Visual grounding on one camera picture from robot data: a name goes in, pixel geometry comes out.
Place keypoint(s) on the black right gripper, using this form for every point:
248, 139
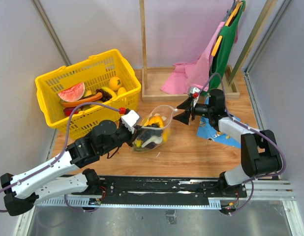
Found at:
184, 117

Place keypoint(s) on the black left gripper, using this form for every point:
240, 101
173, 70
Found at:
132, 136

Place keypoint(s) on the long yellow banana toy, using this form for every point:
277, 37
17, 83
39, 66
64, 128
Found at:
138, 145

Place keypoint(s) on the yellow bell pepper toy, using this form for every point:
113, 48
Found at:
156, 122

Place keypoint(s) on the clear zip top bag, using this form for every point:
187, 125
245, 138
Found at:
156, 128

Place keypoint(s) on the white garlic bulb toy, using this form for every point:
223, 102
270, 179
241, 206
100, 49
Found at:
153, 139

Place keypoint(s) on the dark blue grape bunch toy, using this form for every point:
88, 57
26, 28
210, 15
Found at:
147, 133

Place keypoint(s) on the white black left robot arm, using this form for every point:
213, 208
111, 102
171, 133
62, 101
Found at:
23, 191

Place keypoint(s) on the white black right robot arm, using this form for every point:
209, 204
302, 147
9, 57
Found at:
259, 152

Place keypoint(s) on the blue cartoon print cloth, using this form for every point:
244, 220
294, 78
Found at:
211, 132

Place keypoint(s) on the pink cloth garment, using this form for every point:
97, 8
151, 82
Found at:
194, 73

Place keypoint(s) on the yellow lemon toy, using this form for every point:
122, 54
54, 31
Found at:
121, 91

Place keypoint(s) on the orange hot dog toy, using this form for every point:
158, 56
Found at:
88, 99

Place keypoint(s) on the yellow plastic shopping basket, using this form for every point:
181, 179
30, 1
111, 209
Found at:
96, 73

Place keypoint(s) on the orange fruit toy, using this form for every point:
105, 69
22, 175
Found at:
115, 83

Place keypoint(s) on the red chili pepper toy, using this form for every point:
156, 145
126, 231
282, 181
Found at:
67, 111

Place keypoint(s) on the green cloth garment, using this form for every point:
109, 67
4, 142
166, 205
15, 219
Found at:
220, 60

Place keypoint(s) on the watermelon slice toy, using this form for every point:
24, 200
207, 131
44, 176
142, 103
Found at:
73, 93

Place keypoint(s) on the yellow clothes hanger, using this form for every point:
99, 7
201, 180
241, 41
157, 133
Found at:
216, 46

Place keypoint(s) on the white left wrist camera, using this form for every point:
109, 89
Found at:
129, 119

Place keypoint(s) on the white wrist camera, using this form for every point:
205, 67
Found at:
194, 93
129, 119

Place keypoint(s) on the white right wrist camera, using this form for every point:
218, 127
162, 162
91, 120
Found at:
194, 93

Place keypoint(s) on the wooden clothes rack frame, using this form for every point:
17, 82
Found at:
154, 77

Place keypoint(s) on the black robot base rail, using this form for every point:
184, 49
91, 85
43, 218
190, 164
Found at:
165, 191

